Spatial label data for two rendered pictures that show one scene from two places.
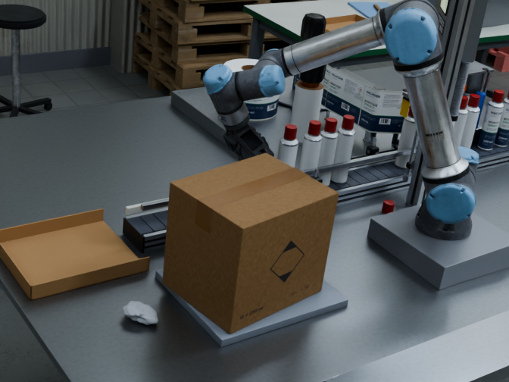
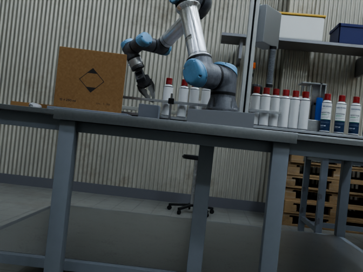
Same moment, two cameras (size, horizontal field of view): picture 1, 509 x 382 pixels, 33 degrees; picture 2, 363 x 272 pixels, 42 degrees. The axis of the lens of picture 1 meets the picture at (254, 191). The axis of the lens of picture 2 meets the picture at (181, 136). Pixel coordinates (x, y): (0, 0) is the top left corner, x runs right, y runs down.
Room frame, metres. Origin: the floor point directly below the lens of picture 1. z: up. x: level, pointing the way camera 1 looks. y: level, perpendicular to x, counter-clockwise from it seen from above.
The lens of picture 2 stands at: (0.28, -1.79, 0.76)
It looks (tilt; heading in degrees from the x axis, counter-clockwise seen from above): 1 degrees up; 40
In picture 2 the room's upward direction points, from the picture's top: 6 degrees clockwise
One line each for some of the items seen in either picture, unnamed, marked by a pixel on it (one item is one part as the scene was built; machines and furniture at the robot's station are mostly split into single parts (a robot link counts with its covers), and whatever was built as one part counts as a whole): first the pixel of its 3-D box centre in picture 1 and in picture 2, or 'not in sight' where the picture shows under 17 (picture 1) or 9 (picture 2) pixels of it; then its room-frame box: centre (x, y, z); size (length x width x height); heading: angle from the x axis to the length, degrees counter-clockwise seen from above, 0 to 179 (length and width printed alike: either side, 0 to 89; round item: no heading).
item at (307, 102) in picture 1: (307, 96); not in sight; (2.56, -0.13, 1.03); 0.09 x 0.09 x 0.30
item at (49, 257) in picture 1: (70, 251); (47, 109); (1.77, 0.43, 0.85); 0.30 x 0.26 x 0.04; 128
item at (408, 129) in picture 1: (408, 136); (255, 106); (2.46, -0.45, 0.98); 0.05 x 0.05 x 0.20
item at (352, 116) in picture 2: not in sight; (354, 116); (2.77, -0.87, 0.98); 0.05 x 0.05 x 0.20
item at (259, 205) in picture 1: (248, 238); (92, 82); (1.71, 0.00, 0.99); 0.30 x 0.24 x 0.27; 137
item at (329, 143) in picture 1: (326, 152); (193, 99); (2.25, -0.19, 0.98); 0.05 x 0.05 x 0.20
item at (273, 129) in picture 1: (317, 118); not in sight; (2.81, -0.19, 0.86); 0.80 x 0.67 x 0.05; 128
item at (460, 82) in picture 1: (459, 86); (270, 67); (2.40, -0.55, 1.18); 0.04 x 0.04 x 0.21
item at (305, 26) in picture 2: not in sight; (297, 31); (5.12, 0.74, 2.12); 0.52 x 0.43 x 0.29; 127
